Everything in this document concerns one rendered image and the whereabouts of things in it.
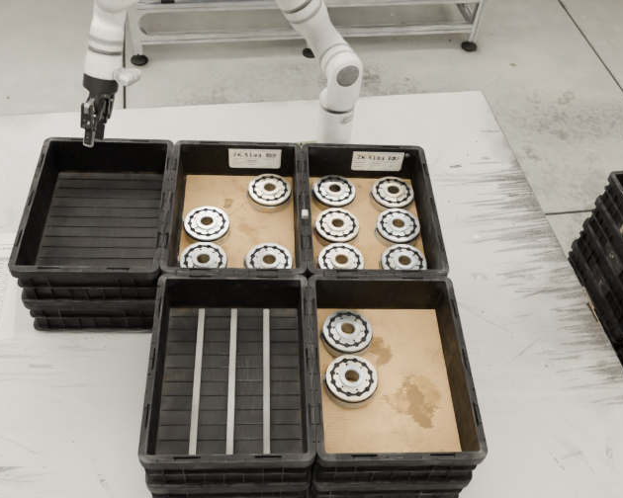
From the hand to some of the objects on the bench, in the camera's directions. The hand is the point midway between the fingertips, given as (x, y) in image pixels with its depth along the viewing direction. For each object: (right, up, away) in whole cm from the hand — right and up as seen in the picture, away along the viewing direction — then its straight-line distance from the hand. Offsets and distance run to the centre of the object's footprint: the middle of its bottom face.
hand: (94, 135), depth 158 cm
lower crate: (+62, -60, -6) cm, 87 cm away
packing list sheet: (-32, -34, +7) cm, 47 cm away
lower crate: (+32, -60, -9) cm, 69 cm away
